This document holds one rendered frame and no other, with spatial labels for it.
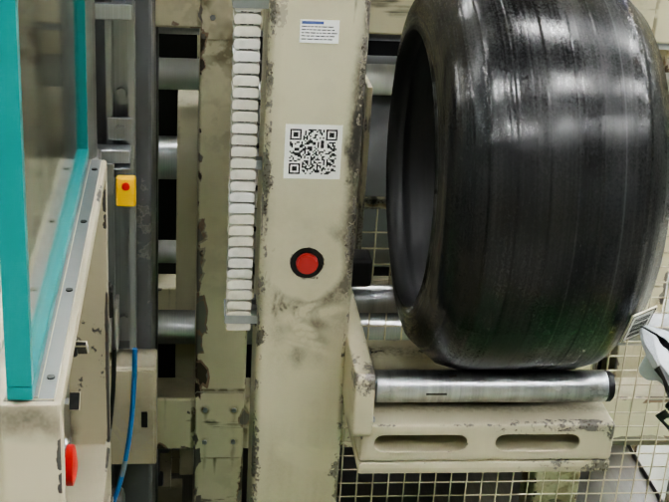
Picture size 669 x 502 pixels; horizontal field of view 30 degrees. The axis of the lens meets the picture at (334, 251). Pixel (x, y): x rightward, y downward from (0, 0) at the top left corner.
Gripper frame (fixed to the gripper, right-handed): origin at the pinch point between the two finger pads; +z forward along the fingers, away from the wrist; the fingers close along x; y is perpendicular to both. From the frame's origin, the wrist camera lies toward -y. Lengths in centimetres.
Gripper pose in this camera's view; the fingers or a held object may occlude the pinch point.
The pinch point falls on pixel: (651, 333)
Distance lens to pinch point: 167.6
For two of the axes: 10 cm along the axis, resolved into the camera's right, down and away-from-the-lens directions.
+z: -6.6, -7.3, 1.4
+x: 6.9, -5.3, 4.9
